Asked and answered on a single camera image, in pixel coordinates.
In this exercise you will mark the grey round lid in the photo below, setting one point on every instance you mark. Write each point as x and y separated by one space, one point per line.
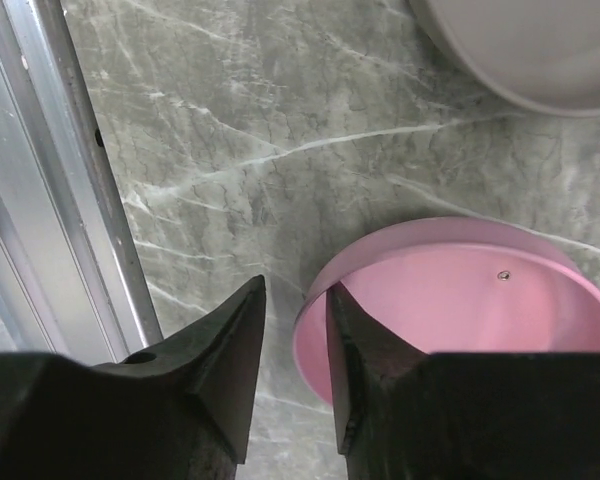
540 55

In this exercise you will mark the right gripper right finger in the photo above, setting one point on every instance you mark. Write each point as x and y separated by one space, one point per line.
403 414

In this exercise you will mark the aluminium mounting rail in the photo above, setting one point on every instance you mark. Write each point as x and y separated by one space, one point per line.
70 277

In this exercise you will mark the pink round lid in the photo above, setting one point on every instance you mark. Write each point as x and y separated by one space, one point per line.
454 284

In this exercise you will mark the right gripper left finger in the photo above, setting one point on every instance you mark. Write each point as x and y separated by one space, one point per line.
179 409

